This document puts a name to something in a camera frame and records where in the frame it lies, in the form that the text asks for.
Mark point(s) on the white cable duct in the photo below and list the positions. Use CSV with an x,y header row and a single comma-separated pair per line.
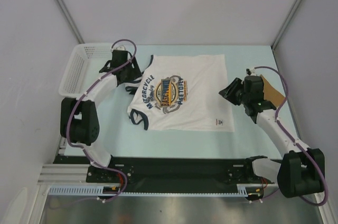
x,y
90,190
251,189

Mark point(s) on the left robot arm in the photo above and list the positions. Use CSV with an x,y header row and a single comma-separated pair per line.
x,y
79,122

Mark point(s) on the tan tank top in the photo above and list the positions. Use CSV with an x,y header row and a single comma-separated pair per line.
x,y
274,93

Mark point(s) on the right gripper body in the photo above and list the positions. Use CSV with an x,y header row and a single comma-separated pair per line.
x,y
236,93

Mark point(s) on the aluminium corner post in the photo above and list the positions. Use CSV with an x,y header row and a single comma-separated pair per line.
x,y
286,23
69,20

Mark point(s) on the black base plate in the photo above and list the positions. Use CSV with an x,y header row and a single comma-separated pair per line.
x,y
178,175

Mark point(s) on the left aluminium corner post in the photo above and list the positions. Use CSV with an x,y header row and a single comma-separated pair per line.
x,y
69,20

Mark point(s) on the white cable duct right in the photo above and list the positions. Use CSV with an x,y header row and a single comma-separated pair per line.
x,y
251,189

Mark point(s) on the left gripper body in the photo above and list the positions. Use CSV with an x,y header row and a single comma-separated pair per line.
x,y
131,73

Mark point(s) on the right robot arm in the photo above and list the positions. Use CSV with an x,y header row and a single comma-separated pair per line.
x,y
302,169

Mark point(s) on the white cable duct left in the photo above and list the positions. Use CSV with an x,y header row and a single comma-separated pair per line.
x,y
90,190

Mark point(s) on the white plastic basket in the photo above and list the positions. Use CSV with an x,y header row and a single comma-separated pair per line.
x,y
83,67

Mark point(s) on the white tank top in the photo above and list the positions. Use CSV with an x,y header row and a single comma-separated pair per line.
x,y
182,93

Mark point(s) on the right aluminium corner post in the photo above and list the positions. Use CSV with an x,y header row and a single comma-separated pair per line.
x,y
286,23

